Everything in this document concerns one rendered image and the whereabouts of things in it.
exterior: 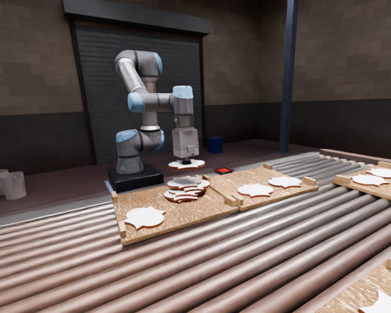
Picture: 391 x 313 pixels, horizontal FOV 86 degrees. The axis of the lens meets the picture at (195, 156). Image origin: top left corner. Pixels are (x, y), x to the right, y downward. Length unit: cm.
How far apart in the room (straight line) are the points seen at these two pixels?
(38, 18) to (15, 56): 85
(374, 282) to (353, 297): 7
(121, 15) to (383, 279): 549
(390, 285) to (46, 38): 563
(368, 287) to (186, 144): 64
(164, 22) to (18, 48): 298
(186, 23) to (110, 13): 177
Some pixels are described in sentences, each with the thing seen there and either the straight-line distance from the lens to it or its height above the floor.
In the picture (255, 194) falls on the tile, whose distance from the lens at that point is 89.
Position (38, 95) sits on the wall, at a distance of 545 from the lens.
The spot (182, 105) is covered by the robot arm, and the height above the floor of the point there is 130.
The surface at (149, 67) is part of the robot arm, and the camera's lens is 121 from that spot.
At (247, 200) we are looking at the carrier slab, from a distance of 86.
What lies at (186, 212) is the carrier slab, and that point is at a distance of 78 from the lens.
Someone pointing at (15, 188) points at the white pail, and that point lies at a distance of 425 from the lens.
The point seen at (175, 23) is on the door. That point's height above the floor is 318.
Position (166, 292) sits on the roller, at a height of 91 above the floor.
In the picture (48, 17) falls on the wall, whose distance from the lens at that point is 569.
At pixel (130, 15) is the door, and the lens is 561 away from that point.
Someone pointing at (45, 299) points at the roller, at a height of 92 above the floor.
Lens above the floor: 131
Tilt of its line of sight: 14 degrees down
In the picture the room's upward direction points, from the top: 2 degrees counter-clockwise
